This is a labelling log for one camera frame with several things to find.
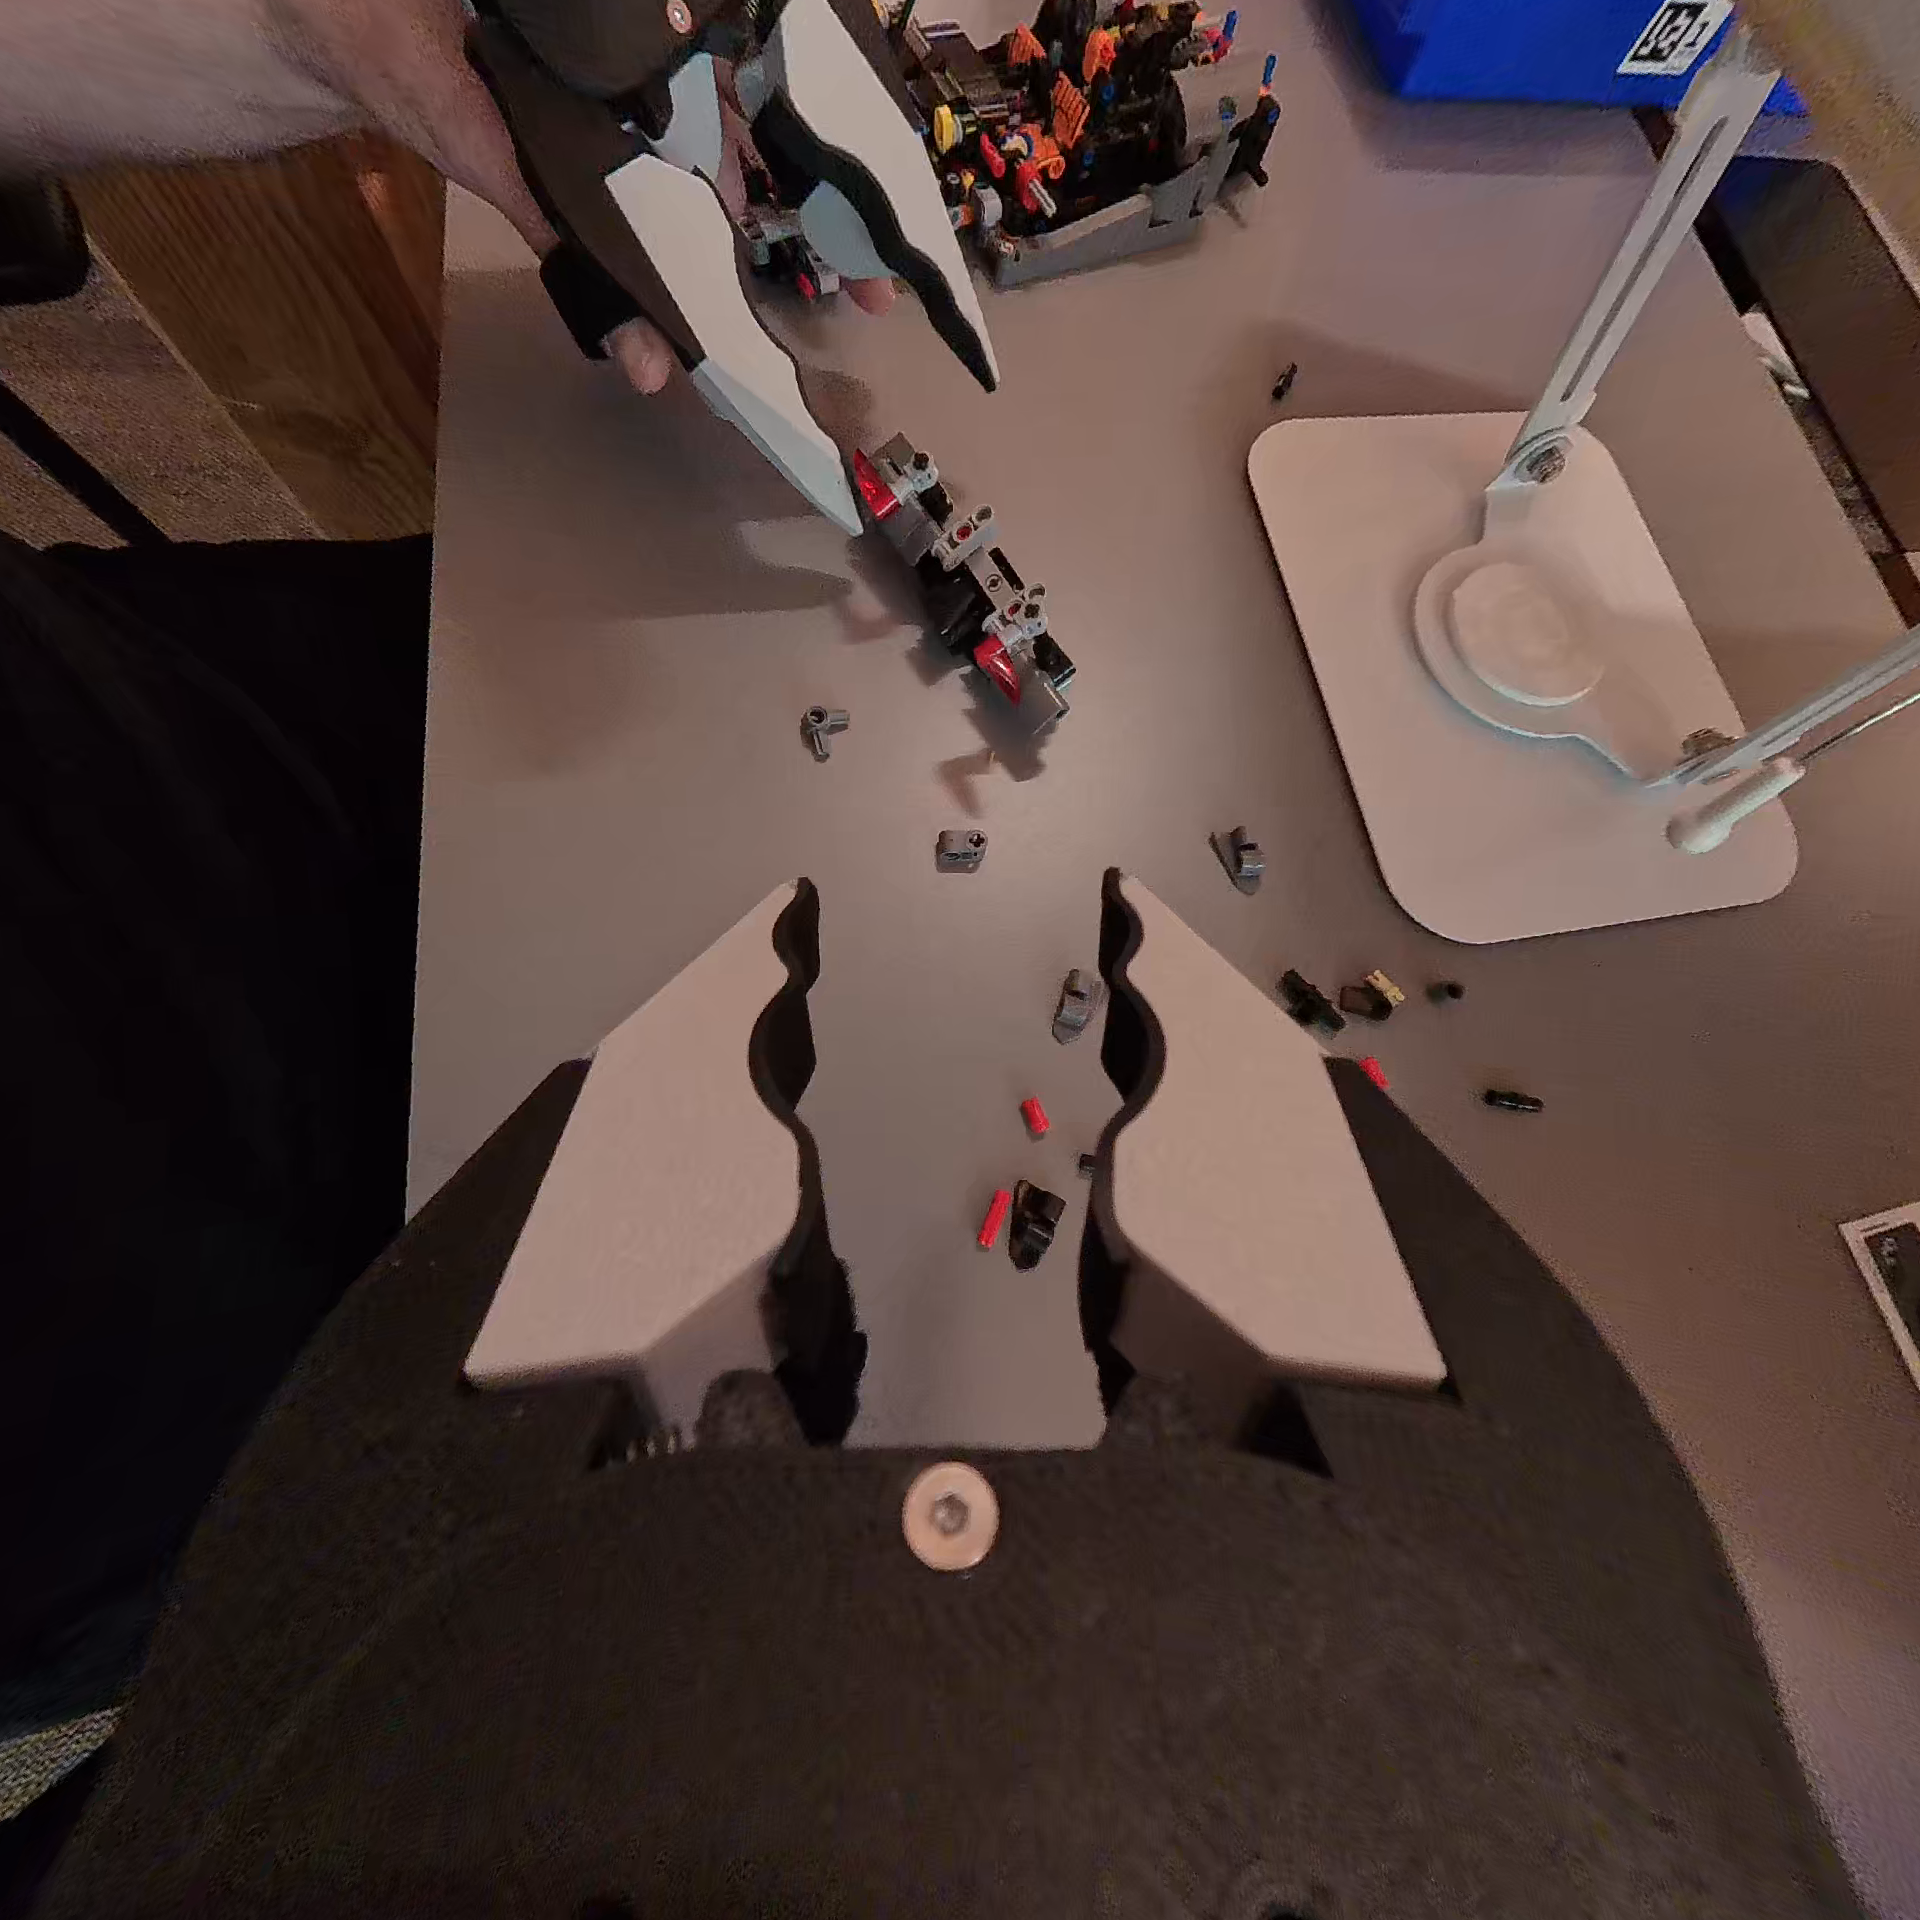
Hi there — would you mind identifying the grey lego subassembly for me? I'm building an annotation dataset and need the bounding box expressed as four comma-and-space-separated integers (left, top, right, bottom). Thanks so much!
854, 431, 1077, 743

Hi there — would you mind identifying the white metal book stand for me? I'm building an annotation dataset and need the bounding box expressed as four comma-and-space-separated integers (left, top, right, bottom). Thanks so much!
1248, 25, 1920, 946

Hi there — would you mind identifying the lego car chassis assembly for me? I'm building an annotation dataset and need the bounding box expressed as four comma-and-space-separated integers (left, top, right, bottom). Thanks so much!
740, 0, 1288, 290

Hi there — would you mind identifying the blue plastic bin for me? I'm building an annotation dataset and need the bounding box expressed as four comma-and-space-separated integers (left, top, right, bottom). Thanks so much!
1348, 0, 1803, 119

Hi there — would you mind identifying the lego sticker sheet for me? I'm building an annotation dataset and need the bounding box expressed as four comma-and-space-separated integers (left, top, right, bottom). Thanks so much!
1840, 1200, 1920, 1391

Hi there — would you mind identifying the steel cord with white end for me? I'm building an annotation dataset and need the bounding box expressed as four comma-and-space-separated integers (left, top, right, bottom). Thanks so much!
1666, 702, 1920, 860

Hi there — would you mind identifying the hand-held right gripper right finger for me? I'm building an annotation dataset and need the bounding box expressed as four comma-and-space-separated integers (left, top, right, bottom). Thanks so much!
1077, 869, 1454, 1447

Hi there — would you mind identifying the dark flat sheet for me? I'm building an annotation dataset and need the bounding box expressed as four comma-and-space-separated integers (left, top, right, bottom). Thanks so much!
1710, 157, 1920, 521

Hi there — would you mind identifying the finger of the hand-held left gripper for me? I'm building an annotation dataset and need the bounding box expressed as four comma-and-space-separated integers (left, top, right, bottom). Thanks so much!
603, 155, 873, 539
748, 0, 1004, 394

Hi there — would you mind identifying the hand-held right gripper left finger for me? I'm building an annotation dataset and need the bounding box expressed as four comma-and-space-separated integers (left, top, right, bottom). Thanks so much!
462, 878, 868, 1447

